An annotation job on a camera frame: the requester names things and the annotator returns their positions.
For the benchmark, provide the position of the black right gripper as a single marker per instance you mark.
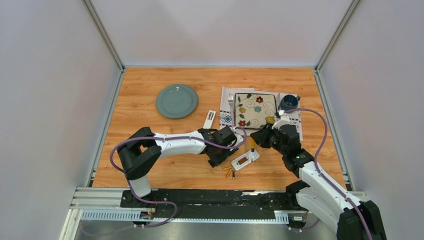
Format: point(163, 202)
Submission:
point(260, 136)

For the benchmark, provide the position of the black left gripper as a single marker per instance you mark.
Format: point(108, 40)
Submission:
point(218, 160)

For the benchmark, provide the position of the yellow handled screwdriver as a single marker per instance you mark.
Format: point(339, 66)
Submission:
point(253, 145)

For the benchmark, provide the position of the long white remote control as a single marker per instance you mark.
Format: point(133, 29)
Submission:
point(209, 119)

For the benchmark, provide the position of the short white remote control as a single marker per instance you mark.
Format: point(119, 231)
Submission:
point(245, 159)

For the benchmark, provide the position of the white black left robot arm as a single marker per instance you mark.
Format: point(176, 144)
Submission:
point(139, 153)

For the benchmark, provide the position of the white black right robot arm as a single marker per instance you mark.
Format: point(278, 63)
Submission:
point(349, 217)

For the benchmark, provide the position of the floral square ceramic plate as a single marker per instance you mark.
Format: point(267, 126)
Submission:
point(254, 110)

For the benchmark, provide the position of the silver fork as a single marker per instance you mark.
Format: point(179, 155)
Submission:
point(231, 102)

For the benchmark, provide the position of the dark blue mug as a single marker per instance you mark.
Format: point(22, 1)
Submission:
point(289, 102)

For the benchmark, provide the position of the teal round plate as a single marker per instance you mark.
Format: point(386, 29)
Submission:
point(177, 101)

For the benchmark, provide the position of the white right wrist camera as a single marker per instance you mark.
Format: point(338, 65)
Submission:
point(284, 119)

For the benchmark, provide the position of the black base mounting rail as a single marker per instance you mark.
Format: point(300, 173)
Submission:
point(166, 205)

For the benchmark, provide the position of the aluminium frame rail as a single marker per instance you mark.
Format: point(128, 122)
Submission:
point(99, 198)

